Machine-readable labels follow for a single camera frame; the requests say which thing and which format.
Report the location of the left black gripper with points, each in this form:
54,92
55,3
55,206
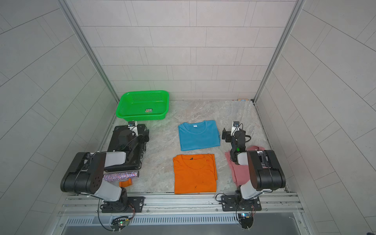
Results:
144,137

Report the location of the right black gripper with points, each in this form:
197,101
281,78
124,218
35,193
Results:
226,135

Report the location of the blue t-shirt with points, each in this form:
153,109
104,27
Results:
202,135

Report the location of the green plastic perforated basket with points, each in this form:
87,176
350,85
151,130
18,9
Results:
132,105

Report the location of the orange t-shirt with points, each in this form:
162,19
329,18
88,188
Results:
195,174

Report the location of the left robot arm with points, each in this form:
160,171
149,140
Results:
94,174

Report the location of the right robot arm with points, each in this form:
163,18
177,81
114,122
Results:
254,171

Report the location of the pink folded t-shirt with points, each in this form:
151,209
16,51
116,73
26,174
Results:
240,172

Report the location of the black hard case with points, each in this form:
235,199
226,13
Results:
125,152

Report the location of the small orange object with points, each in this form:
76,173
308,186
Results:
126,183

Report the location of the glittery purple microphone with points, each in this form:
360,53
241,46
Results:
121,176

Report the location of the right green circuit board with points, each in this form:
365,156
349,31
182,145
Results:
246,220

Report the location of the green circuit board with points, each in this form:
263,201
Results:
246,220
119,223

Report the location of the left green circuit board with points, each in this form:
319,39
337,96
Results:
119,223

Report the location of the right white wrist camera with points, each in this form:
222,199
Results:
235,126

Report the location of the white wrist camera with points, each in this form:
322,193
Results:
235,126
132,125

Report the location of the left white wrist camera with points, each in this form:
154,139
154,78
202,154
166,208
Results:
132,125

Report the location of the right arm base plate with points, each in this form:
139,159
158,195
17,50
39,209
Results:
229,203

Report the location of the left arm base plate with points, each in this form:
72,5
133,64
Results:
132,204

